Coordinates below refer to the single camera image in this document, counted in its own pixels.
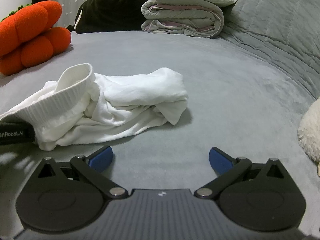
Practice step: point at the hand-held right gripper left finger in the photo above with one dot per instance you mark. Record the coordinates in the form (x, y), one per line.
(101, 158)

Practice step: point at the dark brown plush cushion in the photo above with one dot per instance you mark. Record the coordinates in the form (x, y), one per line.
(107, 10)

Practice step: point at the folded grey pink quilt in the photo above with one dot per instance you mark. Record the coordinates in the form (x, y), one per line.
(180, 15)

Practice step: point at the white shorts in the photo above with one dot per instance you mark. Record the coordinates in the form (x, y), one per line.
(125, 92)

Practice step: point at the grey quilted bedspread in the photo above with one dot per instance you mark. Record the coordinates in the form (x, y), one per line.
(275, 17)

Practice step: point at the orange pumpkin plush pillow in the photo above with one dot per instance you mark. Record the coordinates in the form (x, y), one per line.
(30, 30)

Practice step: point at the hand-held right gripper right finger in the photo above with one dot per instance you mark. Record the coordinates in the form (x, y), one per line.
(220, 160)

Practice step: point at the white fluffy plush toy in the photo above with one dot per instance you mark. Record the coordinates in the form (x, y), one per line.
(311, 132)

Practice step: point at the grey velvet bed sheet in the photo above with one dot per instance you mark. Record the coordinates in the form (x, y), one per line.
(175, 55)

